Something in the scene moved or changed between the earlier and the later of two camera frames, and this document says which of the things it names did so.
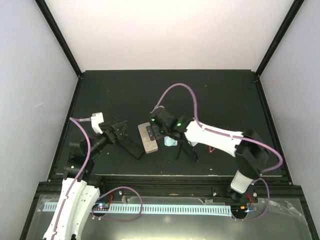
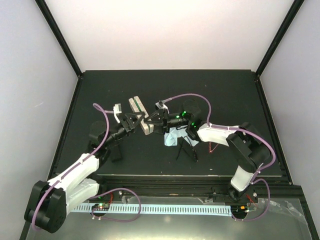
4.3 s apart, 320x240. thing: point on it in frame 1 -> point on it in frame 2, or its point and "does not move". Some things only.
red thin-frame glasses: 210,149 does not move
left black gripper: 118,136 -> 128,124
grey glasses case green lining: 150,146 -> 138,107
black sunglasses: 187,146 does not move
